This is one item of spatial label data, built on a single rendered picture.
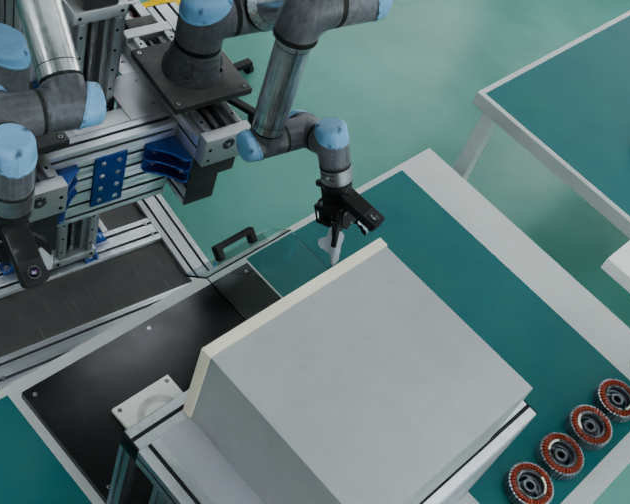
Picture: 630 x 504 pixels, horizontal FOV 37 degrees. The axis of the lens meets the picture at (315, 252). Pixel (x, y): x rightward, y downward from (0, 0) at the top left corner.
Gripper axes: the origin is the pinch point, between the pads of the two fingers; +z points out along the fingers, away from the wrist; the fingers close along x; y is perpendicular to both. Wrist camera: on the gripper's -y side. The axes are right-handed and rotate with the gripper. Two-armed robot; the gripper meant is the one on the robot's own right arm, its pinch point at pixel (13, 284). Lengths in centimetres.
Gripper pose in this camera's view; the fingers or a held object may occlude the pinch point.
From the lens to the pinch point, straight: 178.4
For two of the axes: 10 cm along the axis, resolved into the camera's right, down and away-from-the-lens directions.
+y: -5.6, -7.2, 4.0
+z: -2.6, 6.1, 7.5
